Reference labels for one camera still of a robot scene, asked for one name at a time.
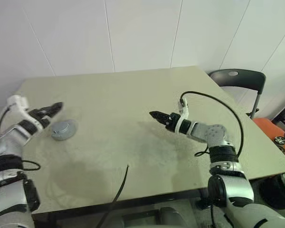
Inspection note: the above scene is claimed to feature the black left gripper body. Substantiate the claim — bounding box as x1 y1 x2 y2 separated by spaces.
29 107 51 130

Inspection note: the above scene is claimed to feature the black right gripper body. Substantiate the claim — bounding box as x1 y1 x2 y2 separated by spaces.
165 113 180 131

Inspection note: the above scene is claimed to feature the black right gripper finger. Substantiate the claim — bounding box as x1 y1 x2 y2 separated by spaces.
149 111 168 119
150 114 168 124

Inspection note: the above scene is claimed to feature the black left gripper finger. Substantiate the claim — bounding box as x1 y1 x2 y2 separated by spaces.
46 111 59 121
41 102 64 114

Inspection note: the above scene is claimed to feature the round cover plate with circuit board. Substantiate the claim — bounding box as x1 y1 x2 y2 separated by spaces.
51 120 73 134

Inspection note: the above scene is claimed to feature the silver motor stator housing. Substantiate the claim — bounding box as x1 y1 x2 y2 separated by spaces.
50 119 79 142

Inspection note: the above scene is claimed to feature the black folding chair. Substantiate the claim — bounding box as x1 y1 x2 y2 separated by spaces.
208 68 266 119

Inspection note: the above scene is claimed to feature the orange tray with wheels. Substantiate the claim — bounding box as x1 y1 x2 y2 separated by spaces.
253 117 285 152

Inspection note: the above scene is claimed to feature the grey rounded shape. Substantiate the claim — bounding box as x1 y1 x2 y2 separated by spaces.
158 206 191 228

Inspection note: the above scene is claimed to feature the black bin with trash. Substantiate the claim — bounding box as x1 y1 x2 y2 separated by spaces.
258 172 285 211

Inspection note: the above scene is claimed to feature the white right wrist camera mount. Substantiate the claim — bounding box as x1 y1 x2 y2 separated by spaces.
175 98 190 134

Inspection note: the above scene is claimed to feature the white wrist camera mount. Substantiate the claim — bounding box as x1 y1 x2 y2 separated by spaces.
6 95 30 120
175 98 190 134

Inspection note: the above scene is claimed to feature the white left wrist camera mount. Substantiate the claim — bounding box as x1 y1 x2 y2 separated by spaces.
6 95 30 120

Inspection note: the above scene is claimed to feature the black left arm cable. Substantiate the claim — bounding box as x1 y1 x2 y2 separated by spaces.
0 106 11 135

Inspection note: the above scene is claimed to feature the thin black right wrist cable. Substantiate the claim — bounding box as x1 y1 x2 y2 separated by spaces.
194 148 211 158

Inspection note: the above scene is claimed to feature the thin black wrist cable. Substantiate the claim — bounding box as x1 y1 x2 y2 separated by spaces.
21 160 42 172
194 148 211 158

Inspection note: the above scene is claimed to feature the thin black left wrist cable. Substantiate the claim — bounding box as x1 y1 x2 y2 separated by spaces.
21 160 42 172

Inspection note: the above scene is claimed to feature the loose black cable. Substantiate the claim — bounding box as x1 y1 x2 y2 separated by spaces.
98 164 131 228

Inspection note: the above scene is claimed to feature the black table leg frame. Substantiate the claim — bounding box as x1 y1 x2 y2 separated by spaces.
32 187 214 221

